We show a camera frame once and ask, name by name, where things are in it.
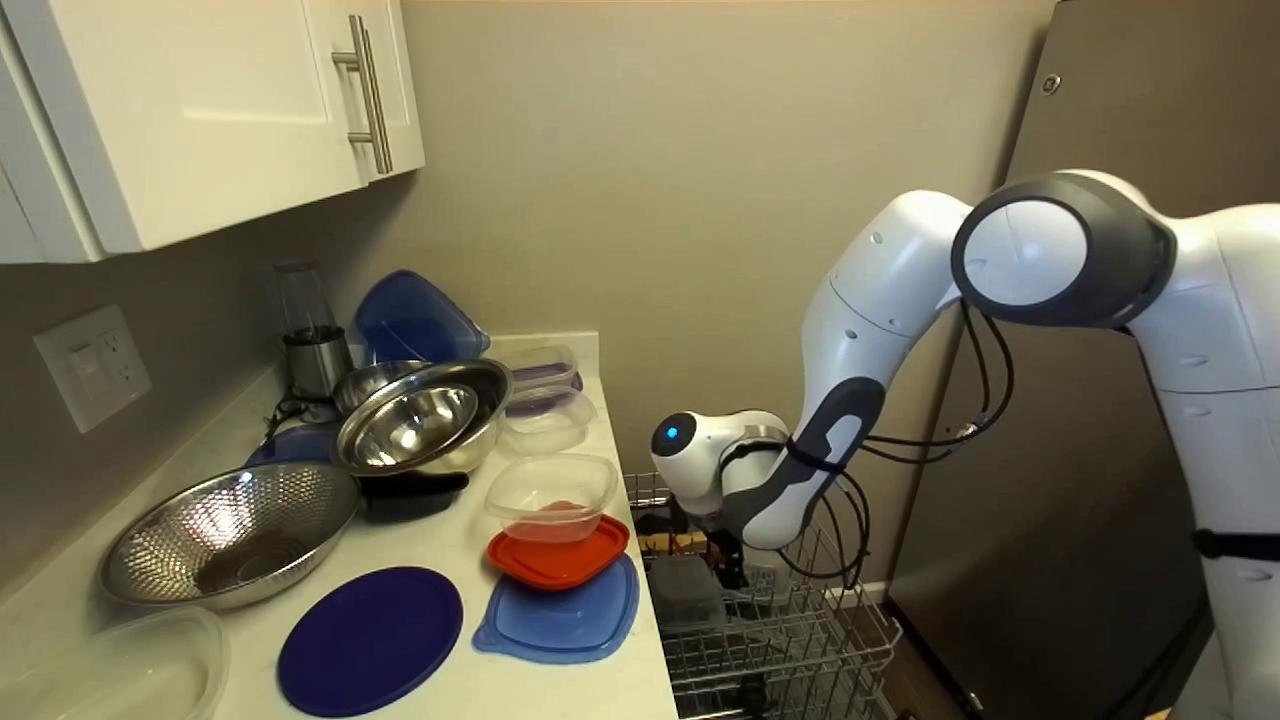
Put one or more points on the wooden spatula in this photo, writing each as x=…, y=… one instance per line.
x=675, y=541

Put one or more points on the large clear glass bowl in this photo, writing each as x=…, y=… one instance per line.
x=122, y=683

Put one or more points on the shiny steel mixing bowl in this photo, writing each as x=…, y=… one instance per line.
x=415, y=423

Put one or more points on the clear container on red lid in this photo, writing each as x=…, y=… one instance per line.
x=545, y=484

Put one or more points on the blue square lid upright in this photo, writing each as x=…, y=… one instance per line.
x=405, y=322

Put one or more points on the blue lid under steel bowl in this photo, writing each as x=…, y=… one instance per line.
x=301, y=445

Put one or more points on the white wall cabinet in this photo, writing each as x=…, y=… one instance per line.
x=201, y=107

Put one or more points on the white baseboard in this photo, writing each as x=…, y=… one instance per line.
x=869, y=593

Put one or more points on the red plastic lid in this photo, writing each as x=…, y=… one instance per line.
x=562, y=567

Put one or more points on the steel mesh colander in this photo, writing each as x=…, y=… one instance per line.
x=224, y=533

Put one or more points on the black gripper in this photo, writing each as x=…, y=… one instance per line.
x=730, y=557

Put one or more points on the steel cup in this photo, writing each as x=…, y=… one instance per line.
x=312, y=363

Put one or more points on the small clear shallow bowl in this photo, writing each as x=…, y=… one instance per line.
x=545, y=435

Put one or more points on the light blue square lid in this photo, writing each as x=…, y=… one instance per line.
x=562, y=629

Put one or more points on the black lid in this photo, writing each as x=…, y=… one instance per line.
x=405, y=496

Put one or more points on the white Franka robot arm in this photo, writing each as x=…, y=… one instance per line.
x=1203, y=332

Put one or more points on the dark blue round lid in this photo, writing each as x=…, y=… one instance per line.
x=368, y=640

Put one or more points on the clear container with purple lid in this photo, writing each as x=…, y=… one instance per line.
x=540, y=382

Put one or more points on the stainless steel refrigerator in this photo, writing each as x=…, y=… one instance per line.
x=1040, y=574

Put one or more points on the white wall outlet plate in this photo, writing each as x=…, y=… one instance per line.
x=88, y=369

